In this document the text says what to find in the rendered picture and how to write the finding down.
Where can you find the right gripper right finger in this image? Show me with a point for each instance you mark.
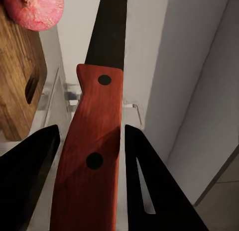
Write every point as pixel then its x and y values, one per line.
pixel 173 210

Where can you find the parer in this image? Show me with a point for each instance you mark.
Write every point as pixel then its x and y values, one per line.
pixel 86 184

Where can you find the drop in sink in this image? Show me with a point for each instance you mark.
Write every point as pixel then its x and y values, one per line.
pixel 57 113

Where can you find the cabinet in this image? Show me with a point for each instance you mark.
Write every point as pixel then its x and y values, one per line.
pixel 217 204
pixel 213 112

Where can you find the cutting board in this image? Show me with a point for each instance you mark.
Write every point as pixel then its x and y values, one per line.
pixel 23 73

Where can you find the vidalia onion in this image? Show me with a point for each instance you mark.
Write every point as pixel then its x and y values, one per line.
pixel 35 15

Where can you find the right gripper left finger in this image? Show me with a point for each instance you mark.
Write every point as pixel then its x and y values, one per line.
pixel 23 172

